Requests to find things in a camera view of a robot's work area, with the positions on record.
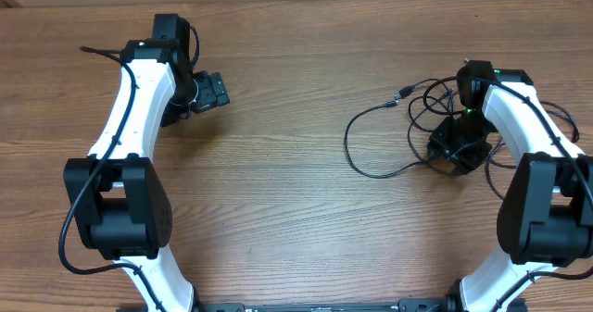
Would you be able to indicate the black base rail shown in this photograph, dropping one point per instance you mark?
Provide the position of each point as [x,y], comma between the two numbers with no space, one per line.
[403,305]

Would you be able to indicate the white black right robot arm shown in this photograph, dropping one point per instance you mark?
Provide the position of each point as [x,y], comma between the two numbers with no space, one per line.
[544,222]

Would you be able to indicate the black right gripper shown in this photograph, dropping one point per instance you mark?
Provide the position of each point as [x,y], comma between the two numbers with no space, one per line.
[439,144]

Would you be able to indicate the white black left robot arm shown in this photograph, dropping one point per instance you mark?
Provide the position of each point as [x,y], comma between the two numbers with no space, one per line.
[120,216]

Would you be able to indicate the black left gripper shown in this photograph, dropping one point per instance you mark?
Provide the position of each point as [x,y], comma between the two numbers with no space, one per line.
[212,93]

